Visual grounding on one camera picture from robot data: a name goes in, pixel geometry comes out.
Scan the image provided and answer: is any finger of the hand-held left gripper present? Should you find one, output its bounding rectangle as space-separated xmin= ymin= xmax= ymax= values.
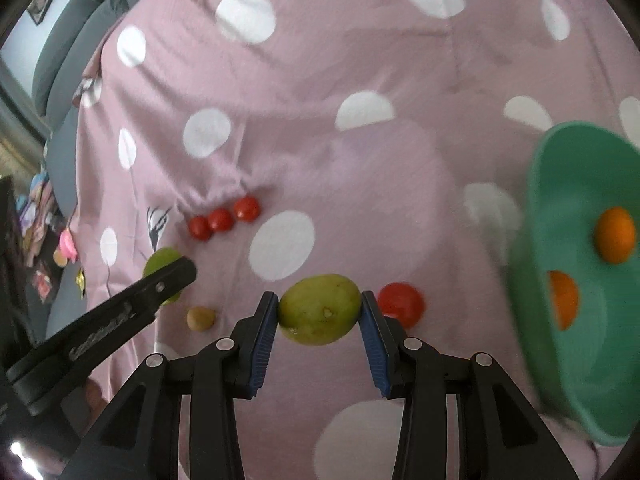
xmin=127 ymin=257 xmax=198 ymax=312

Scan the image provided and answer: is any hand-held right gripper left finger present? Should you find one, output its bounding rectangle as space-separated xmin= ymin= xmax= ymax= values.
xmin=60 ymin=291 xmax=279 ymax=480

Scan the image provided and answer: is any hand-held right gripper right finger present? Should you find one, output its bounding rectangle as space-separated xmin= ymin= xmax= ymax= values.
xmin=361 ymin=290 xmax=583 ymax=480

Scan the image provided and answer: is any small green fruit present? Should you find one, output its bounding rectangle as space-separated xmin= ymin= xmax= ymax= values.
xmin=143 ymin=247 xmax=183 ymax=305

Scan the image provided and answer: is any large red tomato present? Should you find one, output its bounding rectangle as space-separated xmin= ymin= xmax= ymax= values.
xmin=377 ymin=282 xmax=426 ymax=330

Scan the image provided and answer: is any red cherry tomato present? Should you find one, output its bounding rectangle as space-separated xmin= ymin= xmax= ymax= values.
xmin=188 ymin=216 xmax=213 ymax=241
xmin=233 ymin=196 xmax=261 ymax=222
xmin=208 ymin=208 xmax=235 ymax=233

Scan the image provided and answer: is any large oval green fruit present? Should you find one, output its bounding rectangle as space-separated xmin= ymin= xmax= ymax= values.
xmin=278 ymin=274 xmax=363 ymax=346

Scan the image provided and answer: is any teal plastic bowl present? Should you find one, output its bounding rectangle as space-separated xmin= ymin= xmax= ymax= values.
xmin=510 ymin=121 xmax=640 ymax=447

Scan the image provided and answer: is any small red packet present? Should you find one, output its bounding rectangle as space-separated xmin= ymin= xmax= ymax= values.
xmin=32 ymin=270 xmax=56 ymax=303

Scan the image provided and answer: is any pink plastic toy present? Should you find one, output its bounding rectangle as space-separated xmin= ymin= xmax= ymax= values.
xmin=57 ymin=230 xmax=80 ymax=265

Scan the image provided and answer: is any dark low table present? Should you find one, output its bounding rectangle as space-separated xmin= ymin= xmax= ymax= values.
xmin=0 ymin=175 xmax=66 ymax=341

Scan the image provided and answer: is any pile of colourful toys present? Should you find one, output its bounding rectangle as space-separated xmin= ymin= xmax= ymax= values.
xmin=15 ymin=172 xmax=57 ymax=266

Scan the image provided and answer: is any orange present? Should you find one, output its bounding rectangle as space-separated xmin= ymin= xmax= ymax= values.
xmin=548 ymin=270 xmax=580 ymax=332
xmin=593 ymin=207 xmax=637 ymax=265

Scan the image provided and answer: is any grey sofa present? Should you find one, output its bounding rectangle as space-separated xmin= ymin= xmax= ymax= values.
xmin=32 ymin=0 xmax=166 ymax=131

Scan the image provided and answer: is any pink polka dot blanket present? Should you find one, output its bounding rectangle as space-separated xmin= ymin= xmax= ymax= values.
xmin=47 ymin=0 xmax=640 ymax=480

